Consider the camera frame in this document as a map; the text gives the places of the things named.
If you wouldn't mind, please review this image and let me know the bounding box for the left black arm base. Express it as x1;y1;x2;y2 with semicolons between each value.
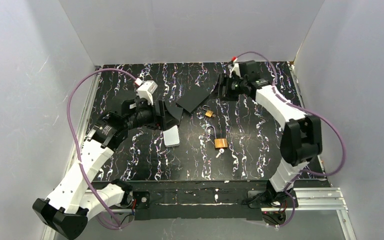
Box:
111;191;151;228

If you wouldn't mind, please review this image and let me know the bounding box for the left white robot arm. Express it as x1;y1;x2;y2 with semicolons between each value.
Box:
32;96;183;240

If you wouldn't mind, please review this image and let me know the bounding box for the white rectangular box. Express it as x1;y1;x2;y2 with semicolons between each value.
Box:
163;125;180;148

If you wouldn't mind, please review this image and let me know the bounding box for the black square plate left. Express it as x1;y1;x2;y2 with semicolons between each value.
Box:
166;105;184;125

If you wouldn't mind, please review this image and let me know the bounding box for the small brass padlock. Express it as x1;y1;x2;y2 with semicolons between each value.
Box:
202;105;216;118

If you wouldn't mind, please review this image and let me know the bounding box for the aluminium frame rail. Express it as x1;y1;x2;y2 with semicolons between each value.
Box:
41;65;359;240

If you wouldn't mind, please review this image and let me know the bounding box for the large brass padlock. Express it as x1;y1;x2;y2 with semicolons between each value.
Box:
205;125;229;150

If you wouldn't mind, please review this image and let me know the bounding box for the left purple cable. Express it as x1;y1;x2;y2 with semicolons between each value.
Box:
66;68;142;231

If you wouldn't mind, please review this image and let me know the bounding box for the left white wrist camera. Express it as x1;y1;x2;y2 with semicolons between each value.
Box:
134;78;158;106

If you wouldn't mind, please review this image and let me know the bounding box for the black square plate right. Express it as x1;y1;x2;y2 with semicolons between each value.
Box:
175;85;211;114

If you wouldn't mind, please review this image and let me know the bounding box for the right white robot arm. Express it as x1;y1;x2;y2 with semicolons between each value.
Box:
213;57;323;193

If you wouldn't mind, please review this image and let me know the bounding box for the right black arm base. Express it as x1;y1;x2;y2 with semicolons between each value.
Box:
243;188;299;229

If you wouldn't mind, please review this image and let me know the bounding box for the black square plate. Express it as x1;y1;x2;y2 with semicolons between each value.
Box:
166;105;184;125
175;85;211;114

